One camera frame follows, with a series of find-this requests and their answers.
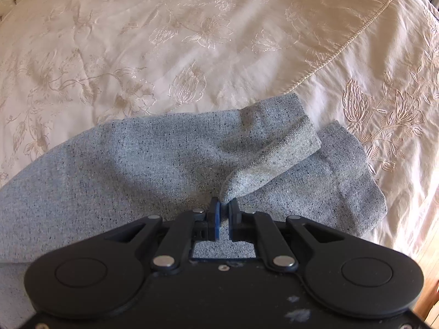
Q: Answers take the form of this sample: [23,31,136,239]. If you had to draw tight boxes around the grey speckled pants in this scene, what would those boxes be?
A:
[1,93,387,263]

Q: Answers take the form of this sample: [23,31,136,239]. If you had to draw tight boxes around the cream embroidered bedspread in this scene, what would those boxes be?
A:
[1,0,438,254]

